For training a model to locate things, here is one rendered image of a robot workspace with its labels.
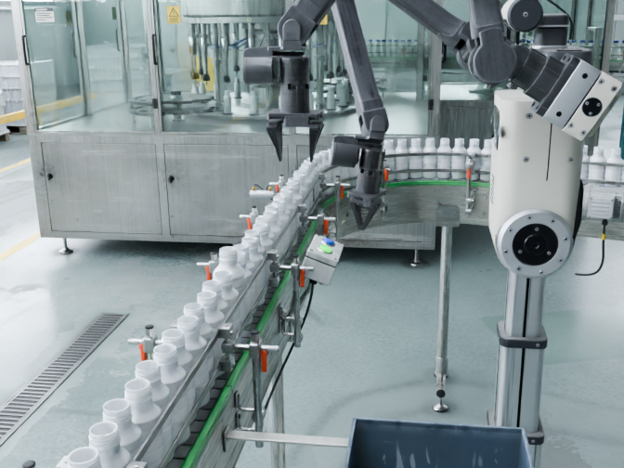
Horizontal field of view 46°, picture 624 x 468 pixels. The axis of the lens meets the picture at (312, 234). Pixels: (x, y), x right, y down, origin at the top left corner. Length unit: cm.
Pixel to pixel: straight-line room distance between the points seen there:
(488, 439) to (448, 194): 181
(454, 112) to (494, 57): 529
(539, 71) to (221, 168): 376
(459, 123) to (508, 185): 509
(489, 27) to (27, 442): 257
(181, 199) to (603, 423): 307
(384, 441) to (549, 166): 66
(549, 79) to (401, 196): 172
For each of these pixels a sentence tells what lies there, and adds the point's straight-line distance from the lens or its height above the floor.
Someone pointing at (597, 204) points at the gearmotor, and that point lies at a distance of 286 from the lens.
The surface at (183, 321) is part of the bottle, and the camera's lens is 134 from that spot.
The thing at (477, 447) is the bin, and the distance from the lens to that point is 145.
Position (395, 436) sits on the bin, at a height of 92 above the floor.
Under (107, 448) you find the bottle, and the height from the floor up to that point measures 115.
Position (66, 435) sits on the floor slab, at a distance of 335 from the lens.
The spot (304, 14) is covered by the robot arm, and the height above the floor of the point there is 167.
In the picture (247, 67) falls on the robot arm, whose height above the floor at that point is 158.
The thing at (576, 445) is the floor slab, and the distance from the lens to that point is 325.
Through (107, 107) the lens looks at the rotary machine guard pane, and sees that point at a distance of 524.
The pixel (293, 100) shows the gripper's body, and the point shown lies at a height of 151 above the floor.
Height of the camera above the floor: 168
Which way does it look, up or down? 17 degrees down
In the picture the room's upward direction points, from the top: 1 degrees counter-clockwise
